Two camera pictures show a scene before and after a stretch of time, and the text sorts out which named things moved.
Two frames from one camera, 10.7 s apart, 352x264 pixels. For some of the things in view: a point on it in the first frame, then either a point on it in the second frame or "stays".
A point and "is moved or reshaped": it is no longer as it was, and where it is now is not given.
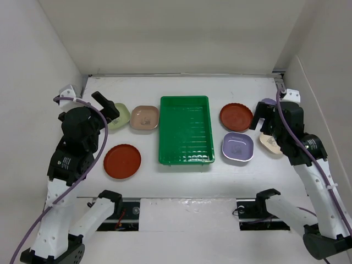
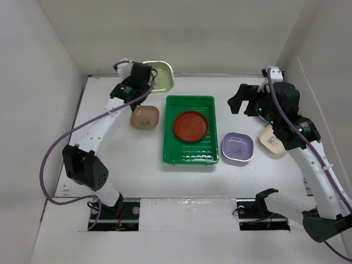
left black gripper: (109, 110) to (147, 86)
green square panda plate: (123, 118) is moved or reshaped
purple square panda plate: (237, 146) stays
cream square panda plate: (270, 142) stays
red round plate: (236, 117) to (191, 126)
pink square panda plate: (144, 117) stays
